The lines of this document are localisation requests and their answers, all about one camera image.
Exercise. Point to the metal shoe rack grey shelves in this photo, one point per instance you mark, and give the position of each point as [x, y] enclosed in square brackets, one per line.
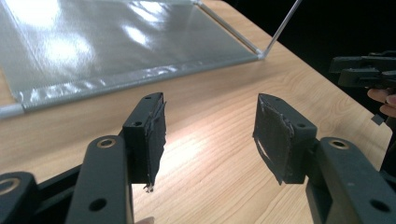
[102, 46]

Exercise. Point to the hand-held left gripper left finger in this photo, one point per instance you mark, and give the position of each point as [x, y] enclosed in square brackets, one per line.
[146, 140]

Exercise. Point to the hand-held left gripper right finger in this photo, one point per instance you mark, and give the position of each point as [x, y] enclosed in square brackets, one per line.
[280, 140]

